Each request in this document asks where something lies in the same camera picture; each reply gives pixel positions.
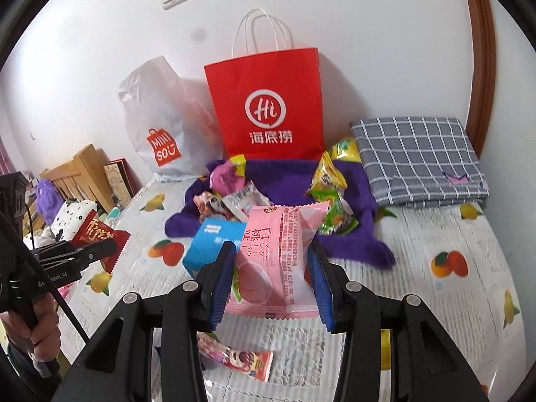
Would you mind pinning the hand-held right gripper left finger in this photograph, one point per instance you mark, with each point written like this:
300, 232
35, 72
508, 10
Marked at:
222, 287

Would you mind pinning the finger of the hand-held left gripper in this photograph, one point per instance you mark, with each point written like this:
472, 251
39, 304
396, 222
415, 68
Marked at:
98, 251
54, 250

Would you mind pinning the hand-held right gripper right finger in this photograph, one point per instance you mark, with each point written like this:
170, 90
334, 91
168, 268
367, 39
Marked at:
324, 287

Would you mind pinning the pink peach snack packet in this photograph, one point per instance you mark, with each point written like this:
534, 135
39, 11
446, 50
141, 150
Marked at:
276, 255

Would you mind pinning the person's left forearm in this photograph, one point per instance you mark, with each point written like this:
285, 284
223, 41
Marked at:
16, 379

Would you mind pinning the person's left hand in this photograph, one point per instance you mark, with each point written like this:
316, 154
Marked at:
46, 318

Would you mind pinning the small teal bottle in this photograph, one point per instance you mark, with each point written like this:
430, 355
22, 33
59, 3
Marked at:
112, 217

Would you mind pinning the white spotted pillow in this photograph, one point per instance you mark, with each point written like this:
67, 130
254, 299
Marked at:
71, 217

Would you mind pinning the blue box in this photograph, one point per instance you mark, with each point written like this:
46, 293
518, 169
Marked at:
209, 243

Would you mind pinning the purple plush toy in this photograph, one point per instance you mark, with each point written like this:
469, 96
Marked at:
48, 197

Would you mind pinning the pink purple snack packet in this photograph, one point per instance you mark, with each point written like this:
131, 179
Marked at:
238, 358

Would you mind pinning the brown framed picture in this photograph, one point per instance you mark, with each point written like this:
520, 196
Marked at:
121, 180

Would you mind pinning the wooden bed headboard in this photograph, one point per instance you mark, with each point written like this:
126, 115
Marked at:
83, 171

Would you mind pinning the red white snack packet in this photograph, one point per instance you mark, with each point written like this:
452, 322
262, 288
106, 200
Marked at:
207, 205

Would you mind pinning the yellow green snack packet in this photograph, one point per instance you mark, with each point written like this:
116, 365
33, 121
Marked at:
326, 176

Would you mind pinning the pink yellow snack packet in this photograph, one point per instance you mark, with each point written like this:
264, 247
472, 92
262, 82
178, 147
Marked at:
228, 173

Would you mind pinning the purple knitted cloth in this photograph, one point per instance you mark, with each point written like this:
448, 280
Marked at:
284, 180

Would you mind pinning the fruit printed bedsheet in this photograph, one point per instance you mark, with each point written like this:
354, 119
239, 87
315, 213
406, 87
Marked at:
439, 301

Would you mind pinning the white plastic bag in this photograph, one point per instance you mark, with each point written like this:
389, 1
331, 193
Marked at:
167, 109

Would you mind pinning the grey plaid folded cloth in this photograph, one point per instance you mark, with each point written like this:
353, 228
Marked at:
418, 159

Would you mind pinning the red paper bag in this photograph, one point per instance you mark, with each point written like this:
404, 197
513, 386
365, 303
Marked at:
268, 92

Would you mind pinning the wooden door frame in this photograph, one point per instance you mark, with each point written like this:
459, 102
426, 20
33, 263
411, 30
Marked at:
481, 50

